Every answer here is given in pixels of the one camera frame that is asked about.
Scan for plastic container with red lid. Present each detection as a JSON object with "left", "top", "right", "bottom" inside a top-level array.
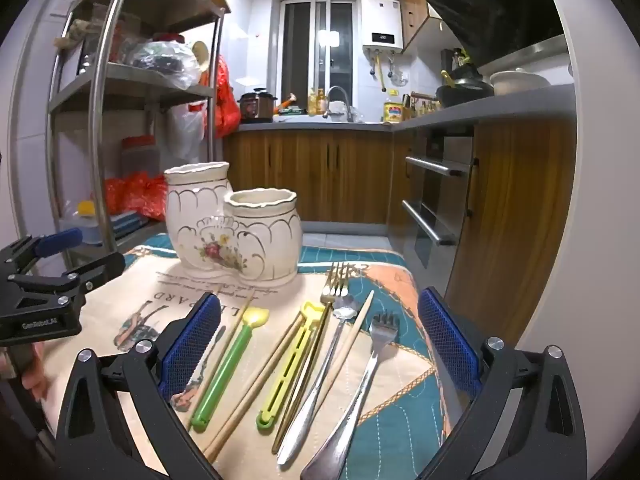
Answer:
[{"left": 120, "top": 136, "right": 157, "bottom": 181}]

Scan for clear plastic bag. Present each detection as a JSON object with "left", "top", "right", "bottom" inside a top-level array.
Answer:
[{"left": 125, "top": 35, "right": 203, "bottom": 91}]

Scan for printed tablecloth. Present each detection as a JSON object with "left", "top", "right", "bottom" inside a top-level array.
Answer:
[{"left": 37, "top": 232, "right": 473, "bottom": 480}]

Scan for small serrated knife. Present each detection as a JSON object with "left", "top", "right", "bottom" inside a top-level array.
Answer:
[{"left": 170, "top": 324, "right": 227, "bottom": 411}]

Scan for wooden base cabinets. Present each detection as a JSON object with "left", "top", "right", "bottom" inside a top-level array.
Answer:
[{"left": 222, "top": 125, "right": 396, "bottom": 226}]

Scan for wooden base cabinet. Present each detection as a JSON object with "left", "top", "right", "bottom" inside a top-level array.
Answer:
[{"left": 445, "top": 120, "right": 578, "bottom": 351}]

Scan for row of condiment bottles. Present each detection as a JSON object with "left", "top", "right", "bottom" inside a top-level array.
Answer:
[{"left": 407, "top": 91, "right": 443, "bottom": 118}]

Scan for crumpled red plastic bag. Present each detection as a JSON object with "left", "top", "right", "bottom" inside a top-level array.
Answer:
[{"left": 102, "top": 172, "right": 168, "bottom": 221}]

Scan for kitchen window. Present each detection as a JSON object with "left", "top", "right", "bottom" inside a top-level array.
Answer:
[{"left": 277, "top": 0, "right": 358, "bottom": 111}]

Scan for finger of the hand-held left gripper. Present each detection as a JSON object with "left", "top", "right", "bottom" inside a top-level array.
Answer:
[
  {"left": 0, "top": 228, "right": 84, "bottom": 281},
  {"left": 7, "top": 251, "right": 127, "bottom": 306}
]

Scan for hanging red plastic bag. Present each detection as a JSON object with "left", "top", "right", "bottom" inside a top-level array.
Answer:
[{"left": 212, "top": 55, "right": 242, "bottom": 138}]

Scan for grey kitchen countertop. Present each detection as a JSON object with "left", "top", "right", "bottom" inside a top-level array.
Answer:
[{"left": 235, "top": 82, "right": 576, "bottom": 133}]

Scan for yellow oil bottle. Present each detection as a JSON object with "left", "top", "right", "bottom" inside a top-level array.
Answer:
[{"left": 382, "top": 91, "right": 403, "bottom": 124}]

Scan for yellow-green plastic utensil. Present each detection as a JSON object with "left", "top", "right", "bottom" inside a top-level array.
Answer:
[{"left": 256, "top": 301, "right": 328, "bottom": 432}]

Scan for cream floral ceramic utensil holder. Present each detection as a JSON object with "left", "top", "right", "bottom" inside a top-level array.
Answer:
[{"left": 164, "top": 161, "right": 302, "bottom": 288}]

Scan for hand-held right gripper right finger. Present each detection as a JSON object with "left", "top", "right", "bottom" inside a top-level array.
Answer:
[{"left": 417, "top": 286, "right": 588, "bottom": 480}]

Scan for dark kitchen tool rack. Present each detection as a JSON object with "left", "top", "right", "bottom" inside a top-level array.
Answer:
[{"left": 440, "top": 47, "right": 476, "bottom": 83}]

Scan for metal sink faucet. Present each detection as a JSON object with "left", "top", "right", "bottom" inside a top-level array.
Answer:
[{"left": 322, "top": 86, "right": 353, "bottom": 121}]

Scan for white ceramic pot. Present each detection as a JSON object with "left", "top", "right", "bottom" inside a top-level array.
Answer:
[{"left": 489, "top": 69, "right": 551, "bottom": 97}]

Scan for hanging white plastic bag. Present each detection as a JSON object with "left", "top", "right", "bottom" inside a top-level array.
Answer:
[{"left": 170, "top": 102, "right": 207, "bottom": 161}]

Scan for black range hood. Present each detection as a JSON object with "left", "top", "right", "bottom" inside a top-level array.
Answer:
[{"left": 424, "top": 0, "right": 568, "bottom": 66}]

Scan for dark electric pressure cooker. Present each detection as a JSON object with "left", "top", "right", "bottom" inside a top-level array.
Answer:
[{"left": 239, "top": 89, "right": 277, "bottom": 125}]

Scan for silver metal fork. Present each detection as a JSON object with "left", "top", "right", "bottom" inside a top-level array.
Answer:
[{"left": 300, "top": 312, "right": 402, "bottom": 480}]

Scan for silver metal spoon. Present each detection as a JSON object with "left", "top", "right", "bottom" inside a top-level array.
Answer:
[{"left": 276, "top": 294, "right": 358, "bottom": 466}]

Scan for white refrigerator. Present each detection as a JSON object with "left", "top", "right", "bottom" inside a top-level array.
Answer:
[{"left": 0, "top": 0, "right": 101, "bottom": 261}]

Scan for gold metal fork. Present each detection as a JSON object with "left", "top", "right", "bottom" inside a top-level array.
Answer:
[{"left": 272, "top": 261, "right": 352, "bottom": 455}]

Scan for black wok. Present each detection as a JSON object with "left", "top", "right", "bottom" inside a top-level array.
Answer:
[{"left": 435, "top": 77, "right": 496, "bottom": 108}]

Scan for person's left hand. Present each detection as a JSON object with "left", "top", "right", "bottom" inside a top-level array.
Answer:
[{"left": 0, "top": 342, "right": 51, "bottom": 401}]

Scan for white water heater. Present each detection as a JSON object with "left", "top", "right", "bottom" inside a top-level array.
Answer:
[{"left": 361, "top": 0, "right": 405, "bottom": 56}]

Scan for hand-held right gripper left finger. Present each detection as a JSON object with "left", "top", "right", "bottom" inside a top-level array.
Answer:
[{"left": 54, "top": 291, "right": 223, "bottom": 480}]

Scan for clear container with yellow lid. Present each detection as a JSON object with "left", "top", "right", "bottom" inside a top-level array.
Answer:
[{"left": 60, "top": 200, "right": 108, "bottom": 246}]

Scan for wooden wall cabinet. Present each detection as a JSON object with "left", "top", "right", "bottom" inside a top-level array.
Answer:
[{"left": 397, "top": 0, "right": 446, "bottom": 53}]

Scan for green tulip-shaped plastic spoon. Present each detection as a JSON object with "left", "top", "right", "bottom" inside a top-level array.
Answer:
[{"left": 190, "top": 306, "right": 271, "bottom": 432}]

